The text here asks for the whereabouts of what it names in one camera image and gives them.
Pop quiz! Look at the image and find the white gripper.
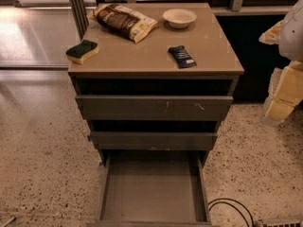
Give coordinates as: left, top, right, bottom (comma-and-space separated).
258, 0, 303, 126

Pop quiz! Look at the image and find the dark blue rxbar wrapper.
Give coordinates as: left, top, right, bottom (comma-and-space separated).
169, 45, 197, 69

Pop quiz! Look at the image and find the grey drawer cabinet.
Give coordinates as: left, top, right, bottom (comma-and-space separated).
67, 2, 245, 167

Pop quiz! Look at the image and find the grey open bottom drawer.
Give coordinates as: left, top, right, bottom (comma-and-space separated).
87, 156, 215, 227

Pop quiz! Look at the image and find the grey middle drawer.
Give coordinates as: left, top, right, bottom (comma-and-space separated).
91, 131, 217, 150

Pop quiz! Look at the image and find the grey top drawer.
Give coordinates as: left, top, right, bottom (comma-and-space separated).
76, 95, 233, 121

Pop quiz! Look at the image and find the white ceramic bowl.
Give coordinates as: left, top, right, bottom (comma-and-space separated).
163, 9, 197, 29

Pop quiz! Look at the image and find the metal floor vent grate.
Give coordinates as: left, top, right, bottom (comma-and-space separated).
254, 218, 303, 227

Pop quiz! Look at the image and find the brown and cream chip bag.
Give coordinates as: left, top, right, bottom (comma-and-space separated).
87, 4, 158, 44

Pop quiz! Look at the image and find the yellow green sponge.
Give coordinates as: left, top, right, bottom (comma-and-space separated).
66, 40, 98, 64

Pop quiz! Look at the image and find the metal rod on floor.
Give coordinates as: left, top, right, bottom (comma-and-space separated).
0, 217, 16, 227

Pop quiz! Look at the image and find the black floor cable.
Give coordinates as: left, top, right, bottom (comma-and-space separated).
207, 198, 256, 227

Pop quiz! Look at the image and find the dark metal window post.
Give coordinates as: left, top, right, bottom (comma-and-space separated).
69, 0, 89, 39

